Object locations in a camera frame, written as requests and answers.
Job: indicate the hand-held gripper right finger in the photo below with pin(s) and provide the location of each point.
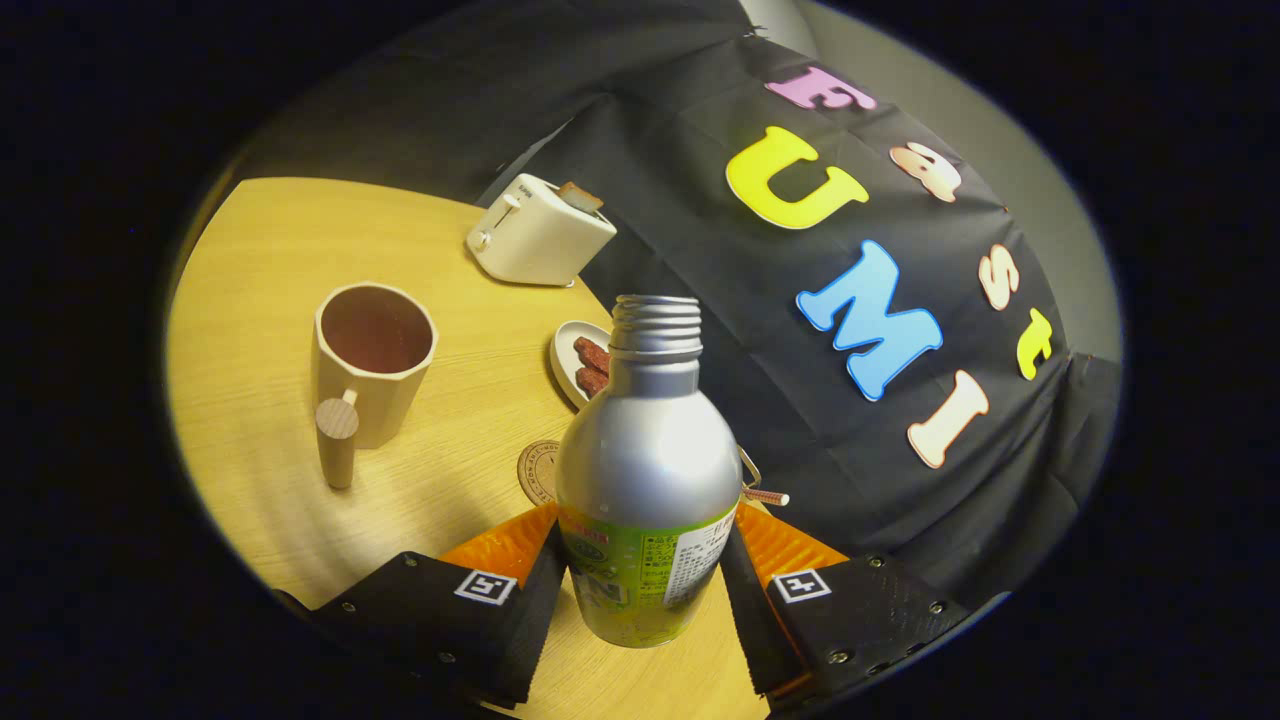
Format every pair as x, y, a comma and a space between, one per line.
745, 620

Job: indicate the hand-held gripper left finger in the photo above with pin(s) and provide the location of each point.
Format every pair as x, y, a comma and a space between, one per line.
535, 620

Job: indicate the round brown cork coaster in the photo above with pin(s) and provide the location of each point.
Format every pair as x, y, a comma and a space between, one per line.
538, 475

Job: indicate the silver juice bottle green label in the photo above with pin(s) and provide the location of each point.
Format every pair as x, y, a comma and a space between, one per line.
650, 460

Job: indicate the beige faceted cup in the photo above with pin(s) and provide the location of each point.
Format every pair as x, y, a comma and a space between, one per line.
388, 405

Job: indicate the pink stick with white tip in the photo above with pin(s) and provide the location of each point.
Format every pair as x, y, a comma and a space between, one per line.
768, 496

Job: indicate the red sausage pieces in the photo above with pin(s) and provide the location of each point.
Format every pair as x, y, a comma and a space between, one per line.
592, 365

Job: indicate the small white plate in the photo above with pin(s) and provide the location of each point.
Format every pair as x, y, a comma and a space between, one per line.
565, 355

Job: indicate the white toaster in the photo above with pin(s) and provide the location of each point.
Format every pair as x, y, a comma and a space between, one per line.
530, 240

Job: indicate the wooden table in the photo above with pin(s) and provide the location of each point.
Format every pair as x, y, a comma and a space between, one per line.
260, 300

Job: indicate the brown bread slice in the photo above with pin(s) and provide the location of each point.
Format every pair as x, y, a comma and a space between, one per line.
580, 195

